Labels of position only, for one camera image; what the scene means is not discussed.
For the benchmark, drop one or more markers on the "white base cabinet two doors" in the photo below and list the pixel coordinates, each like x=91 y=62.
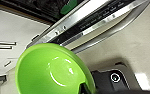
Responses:
x=4 y=40

